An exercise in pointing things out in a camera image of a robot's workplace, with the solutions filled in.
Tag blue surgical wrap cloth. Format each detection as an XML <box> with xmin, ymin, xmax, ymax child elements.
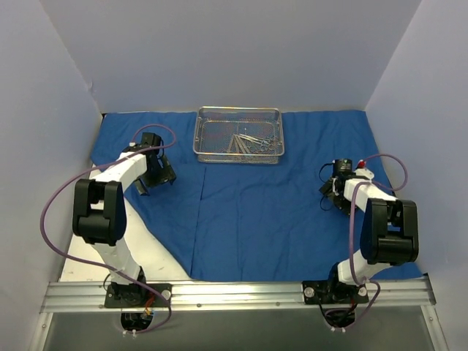
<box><xmin>91</xmin><ymin>110</ymin><xmax>377</xmax><ymax>282</ymax></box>

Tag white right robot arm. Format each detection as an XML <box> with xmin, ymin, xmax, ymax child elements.
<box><xmin>320</xmin><ymin>154</ymin><xmax>419</xmax><ymax>302</ymax></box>

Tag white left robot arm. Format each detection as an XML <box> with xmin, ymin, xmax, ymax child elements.
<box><xmin>72</xmin><ymin>132</ymin><xmax>176</xmax><ymax>306</ymax></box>

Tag steel surgical scissors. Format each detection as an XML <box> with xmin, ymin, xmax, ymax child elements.
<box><xmin>252</xmin><ymin>137</ymin><xmax>278</xmax><ymax>151</ymax></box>

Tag steel forceps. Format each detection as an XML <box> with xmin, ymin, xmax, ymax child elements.
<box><xmin>238</xmin><ymin>134</ymin><xmax>271</xmax><ymax>145</ymax></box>

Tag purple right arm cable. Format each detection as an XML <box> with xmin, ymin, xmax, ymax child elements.
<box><xmin>323</xmin><ymin>153</ymin><xmax>409</xmax><ymax>330</ymax></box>

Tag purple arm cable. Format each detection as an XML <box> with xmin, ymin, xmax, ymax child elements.
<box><xmin>39</xmin><ymin>124</ymin><xmax>177</xmax><ymax>336</ymax></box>
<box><xmin>323</xmin><ymin>153</ymin><xmax>409</xmax><ymax>330</ymax></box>

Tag steel wire mesh basket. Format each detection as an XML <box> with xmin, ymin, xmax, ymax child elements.
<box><xmin>193</xmin><ymin>106</ymin><xmax>285</xmax><ymax>165</ymax></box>

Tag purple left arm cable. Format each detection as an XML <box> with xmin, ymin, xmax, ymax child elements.
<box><xmin>39</xmin><ymin>124</ymin><xmax>177</xmax><ymax>336</ymax></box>

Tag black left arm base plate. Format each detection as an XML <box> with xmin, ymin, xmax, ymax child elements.
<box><xmin>104</xmin><ymin>282</ymin><xmax>167</xmax><ymax>309</ymax></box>

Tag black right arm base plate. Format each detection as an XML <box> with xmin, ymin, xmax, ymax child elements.
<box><xmin>301</xmin><ymin>280</ymin><xmax>369</xmax><ymax>305</ymax></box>

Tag aluminium front rail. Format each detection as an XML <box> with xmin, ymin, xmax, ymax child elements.
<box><xmin>41</xmin><ymin>277</ymin><xmax>436</xmax><ymax>313</ymax></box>

